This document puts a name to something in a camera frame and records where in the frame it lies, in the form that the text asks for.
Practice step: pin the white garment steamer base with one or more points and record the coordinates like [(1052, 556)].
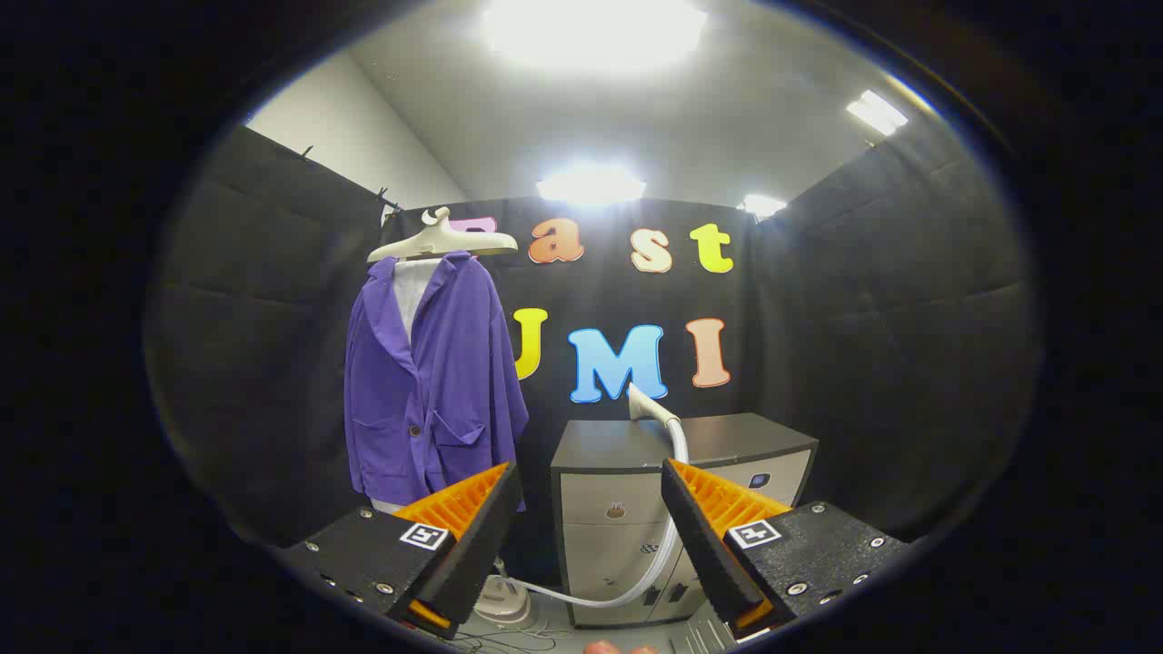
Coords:
[(500, 599)]

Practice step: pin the cream plastic clothes hanger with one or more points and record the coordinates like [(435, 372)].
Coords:
[(445, 241)]

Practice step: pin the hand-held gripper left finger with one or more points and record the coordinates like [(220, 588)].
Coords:
[(472, 545)]

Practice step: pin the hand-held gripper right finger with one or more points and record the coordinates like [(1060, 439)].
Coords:
[(704, 545)]

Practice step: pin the grey cabinet with dark top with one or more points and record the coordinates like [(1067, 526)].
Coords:
[(609, 445)]

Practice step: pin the white shirt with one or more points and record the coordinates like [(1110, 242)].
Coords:
[(411, 291)]

